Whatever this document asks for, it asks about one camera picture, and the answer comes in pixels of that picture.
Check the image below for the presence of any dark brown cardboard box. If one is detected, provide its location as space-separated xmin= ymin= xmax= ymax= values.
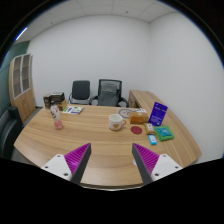
xmin=43 ymin=92 xmax=65 ymax=103

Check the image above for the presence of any round grey white pad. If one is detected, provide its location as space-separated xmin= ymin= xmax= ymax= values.
xmin=118 ymin=108 xmax=136 ymax=118

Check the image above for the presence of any wooden side desk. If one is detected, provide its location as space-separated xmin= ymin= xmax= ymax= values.
xmin=127 ymin=89 xmax=174 ymax=118

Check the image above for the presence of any orange cardboard box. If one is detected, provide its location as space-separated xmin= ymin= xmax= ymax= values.
xmin=129 ymin=112 xmax=149 ymax=124

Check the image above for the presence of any white green leaflet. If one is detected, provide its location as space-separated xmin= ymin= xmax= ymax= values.
xmin=63 ymin=106 xmax=84 ymax=114

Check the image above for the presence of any clear bottle pink drink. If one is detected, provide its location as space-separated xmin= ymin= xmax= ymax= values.
xmin=50 ymin=102 xmax=63 ymax=130

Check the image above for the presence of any red round coaster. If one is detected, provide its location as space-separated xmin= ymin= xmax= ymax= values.
xmin=131 ymin=126 xmax=142 ymax=134

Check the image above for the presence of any green flat box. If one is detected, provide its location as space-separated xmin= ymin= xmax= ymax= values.
xmin=154 ymin=126 xmax=174 ymax=141

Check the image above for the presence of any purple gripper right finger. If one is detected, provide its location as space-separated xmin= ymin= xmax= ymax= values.
xmin=132 ymin=143 xmax=182 ymax=184

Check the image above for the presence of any small yellow packet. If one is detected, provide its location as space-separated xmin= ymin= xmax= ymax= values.
xmin=144 ymin=123 xmax=155 ymax=135

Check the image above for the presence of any black office chair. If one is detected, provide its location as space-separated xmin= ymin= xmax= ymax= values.
xmin=68 ymin=80 xmax=90 ymax=105

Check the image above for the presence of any small blue white box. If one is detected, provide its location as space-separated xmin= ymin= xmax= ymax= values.
xmin=148 ymin=135 xmax=157 ymax=145

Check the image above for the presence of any blue standing card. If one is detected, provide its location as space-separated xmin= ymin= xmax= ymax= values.
xmin=148 ymin=102 xmax=168 ymax=126

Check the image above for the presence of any wooden glass door cabinet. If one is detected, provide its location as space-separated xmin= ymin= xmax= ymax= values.
xmin=9 ymin=54 xmax=35 ymax=121

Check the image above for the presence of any black leather armchair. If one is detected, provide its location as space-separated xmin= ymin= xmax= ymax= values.
xmin=0 ymin=106 xmax=23 ymax=159

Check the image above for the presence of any grey mesh office chair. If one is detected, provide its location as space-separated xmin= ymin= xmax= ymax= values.
xmin=90 ymin=79 xmax=129 ymax=107

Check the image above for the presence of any white ceramic mug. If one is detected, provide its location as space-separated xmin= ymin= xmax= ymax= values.
xmin=109 ymin=114 xmax=126 ymax=131

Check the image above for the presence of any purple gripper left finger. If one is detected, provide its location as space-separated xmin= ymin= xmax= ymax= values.
xmin=42 ymin=143 xmax=91 ymax=184

